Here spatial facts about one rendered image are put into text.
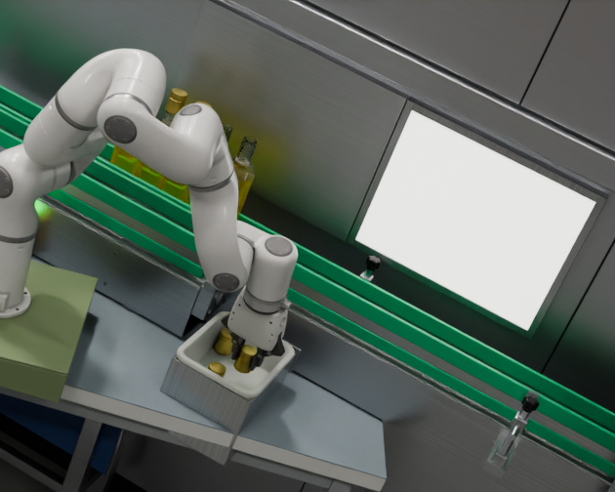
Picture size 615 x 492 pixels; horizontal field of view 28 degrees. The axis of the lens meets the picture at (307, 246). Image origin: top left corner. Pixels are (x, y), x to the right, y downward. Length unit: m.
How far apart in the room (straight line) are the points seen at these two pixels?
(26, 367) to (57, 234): 0.43
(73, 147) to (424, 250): 0.81
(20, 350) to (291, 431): 0.54
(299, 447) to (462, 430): 0.34
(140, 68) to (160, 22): 0.68
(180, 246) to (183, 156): 0.53
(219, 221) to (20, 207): 0.35
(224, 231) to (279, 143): 0.55
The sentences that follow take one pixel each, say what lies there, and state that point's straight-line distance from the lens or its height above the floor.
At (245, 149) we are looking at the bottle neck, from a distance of 2.43.
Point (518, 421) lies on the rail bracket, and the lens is 2.28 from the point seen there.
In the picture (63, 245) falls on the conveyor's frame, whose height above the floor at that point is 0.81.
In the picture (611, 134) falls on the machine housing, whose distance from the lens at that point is 2.39.
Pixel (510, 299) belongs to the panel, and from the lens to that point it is 2.50.
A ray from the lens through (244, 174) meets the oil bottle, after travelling 2.44.
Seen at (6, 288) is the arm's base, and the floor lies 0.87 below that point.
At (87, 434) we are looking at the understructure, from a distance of 2.71.
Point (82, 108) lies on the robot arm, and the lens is 1.99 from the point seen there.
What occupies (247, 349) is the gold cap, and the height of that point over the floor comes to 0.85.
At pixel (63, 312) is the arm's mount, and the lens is 2.31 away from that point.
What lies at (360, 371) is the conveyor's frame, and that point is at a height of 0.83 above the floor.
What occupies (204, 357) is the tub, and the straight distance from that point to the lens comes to 2.42.
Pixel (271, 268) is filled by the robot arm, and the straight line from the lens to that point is 2.12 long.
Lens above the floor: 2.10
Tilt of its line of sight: 27 degrees down
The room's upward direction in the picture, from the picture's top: 23 degrees clockwise
